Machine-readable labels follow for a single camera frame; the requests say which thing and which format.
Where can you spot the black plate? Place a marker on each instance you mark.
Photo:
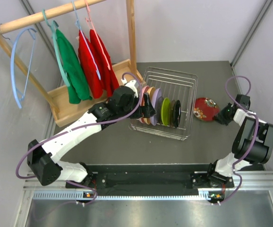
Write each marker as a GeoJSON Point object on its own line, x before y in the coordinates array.
{"type": "Point", "coordinates": [176, 113]}

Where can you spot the light blue empty hanger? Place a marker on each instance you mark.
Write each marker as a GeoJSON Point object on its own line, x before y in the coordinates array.
{"type": "Point", "coordinates": [19, 95]}

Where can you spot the pink plastic plate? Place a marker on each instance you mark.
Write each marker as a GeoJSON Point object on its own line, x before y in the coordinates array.
{"type": "Point", "coordinates": [144, 89]}

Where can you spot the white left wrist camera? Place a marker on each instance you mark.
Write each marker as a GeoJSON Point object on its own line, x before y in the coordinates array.
{"type": "Point", "coordinates": [132, 84]}

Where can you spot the wooden clothes rack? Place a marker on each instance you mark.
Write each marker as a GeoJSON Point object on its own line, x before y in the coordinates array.
{"type": "Point", "coordinates": [62, 111]}

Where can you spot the pink hanger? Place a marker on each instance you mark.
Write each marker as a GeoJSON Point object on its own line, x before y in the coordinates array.
{"type": "Point", "coordinates": [91, 26]}

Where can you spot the red shirt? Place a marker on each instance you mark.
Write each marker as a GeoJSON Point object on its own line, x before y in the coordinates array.
{"type": "Point", "coordinates": [108, 78]}
{"type": "Point", "coordinates": [94, 84]}

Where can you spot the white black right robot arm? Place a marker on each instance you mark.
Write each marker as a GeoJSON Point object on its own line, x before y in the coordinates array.
{"type": "Point", "coordinates": [252, 145]}

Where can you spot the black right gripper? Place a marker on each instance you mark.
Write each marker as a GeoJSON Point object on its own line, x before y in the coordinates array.
{"type": "Point", "coordinates": [219, 117]}

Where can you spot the red shirt right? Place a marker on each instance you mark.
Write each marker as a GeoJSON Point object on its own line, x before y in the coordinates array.
{"type": "Point", "coordinates": [108, 78]}

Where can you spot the purple plastic plate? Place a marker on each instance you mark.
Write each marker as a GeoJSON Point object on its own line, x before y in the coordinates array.
{"type": "Point", "coordinates": [154, 100]}

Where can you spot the red floral plate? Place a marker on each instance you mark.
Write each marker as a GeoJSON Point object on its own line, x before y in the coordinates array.
{"type": "Point", "coordinates": [205, 109]}

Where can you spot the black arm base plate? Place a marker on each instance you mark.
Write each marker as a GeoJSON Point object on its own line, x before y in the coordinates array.
{"type": "Point", "coordinates": [183, 180]}

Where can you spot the teal hanger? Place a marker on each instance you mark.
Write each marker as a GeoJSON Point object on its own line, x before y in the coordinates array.
{"type": "Point", "coordinates": [53, 27]}

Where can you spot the green shirt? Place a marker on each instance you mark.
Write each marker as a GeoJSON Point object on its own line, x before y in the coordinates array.
{"type": "Point", "coordinates": [79, 89]}

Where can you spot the red shirt left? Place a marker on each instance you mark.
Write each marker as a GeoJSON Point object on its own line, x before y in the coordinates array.
{"type": "Point", "coordinates": [94, 84]}

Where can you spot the dark plate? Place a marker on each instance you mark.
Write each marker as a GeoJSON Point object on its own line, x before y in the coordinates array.
{"type": "Point", "coordinates": [171, 111]}

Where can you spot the metal wire dish rack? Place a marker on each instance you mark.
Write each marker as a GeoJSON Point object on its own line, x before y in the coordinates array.
{"type": "Point", "coordinates": [175, 85]}

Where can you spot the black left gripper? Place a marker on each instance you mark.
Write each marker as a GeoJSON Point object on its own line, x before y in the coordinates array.
{"type": "Point", "coordinates": [147, 110]}

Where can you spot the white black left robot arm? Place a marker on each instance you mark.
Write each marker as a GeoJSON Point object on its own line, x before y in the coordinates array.
{"type": "Point", "coordinates": [45, 160]}

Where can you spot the yellow plastic plate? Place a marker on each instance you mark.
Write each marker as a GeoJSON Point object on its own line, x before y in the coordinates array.
{"type": "Point", "coordinates": [150, 91]}

